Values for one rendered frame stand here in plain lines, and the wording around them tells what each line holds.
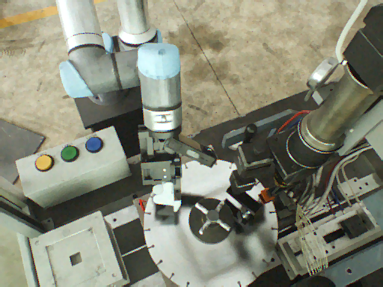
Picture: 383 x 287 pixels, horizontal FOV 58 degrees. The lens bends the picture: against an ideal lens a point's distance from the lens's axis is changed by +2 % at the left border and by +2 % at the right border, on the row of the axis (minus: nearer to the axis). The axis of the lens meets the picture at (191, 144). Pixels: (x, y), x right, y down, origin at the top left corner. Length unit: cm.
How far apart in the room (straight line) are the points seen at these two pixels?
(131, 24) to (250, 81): 132
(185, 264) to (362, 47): 61
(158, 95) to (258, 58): 179
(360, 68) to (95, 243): 72
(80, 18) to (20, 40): 186
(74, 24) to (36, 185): 46
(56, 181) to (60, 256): 20
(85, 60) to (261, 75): 170
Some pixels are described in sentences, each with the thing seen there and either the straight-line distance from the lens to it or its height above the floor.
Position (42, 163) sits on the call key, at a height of 91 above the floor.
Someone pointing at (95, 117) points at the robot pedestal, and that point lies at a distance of 124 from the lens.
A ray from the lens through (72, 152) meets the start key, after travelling 101.
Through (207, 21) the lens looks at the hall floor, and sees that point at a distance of 254.
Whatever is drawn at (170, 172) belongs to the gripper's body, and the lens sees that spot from 70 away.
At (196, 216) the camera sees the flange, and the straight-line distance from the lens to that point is 86.
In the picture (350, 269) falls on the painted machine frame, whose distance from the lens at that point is 83.
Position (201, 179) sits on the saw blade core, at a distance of 90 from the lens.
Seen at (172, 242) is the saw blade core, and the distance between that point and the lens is 86.
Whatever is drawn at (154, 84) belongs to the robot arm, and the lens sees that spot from 62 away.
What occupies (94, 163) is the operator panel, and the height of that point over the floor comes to 90.
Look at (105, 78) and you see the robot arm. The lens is 71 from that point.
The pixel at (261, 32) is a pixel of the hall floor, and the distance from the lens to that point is 253.
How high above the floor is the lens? 179
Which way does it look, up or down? 65 degrees down
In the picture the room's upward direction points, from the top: 5 degrees clockwise
